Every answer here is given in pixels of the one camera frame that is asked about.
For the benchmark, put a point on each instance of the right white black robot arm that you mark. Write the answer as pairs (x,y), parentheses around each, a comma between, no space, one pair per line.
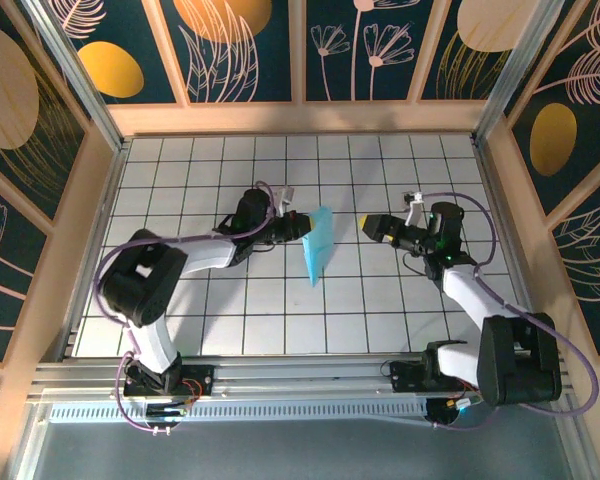
(515,360)

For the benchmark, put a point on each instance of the aluminium frame rail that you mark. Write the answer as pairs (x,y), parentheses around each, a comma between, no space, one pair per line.
(300,380)

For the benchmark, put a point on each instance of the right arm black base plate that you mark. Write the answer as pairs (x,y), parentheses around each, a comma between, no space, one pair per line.
(405,380)

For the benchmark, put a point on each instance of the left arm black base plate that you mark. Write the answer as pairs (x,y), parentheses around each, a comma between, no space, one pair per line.
(200,377)

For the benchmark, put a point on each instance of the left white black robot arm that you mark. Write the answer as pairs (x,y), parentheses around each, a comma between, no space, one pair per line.
(152,345)

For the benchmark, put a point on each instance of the light blue cloth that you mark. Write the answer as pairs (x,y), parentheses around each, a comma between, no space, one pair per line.
(320,250)

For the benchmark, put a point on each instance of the aluminium table side rail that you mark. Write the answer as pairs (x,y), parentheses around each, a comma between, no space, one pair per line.
(111,200)
(497,200)

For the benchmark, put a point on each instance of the aluminium corner post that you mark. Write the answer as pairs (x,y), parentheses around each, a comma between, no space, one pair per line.
(520,60)
(75,75)

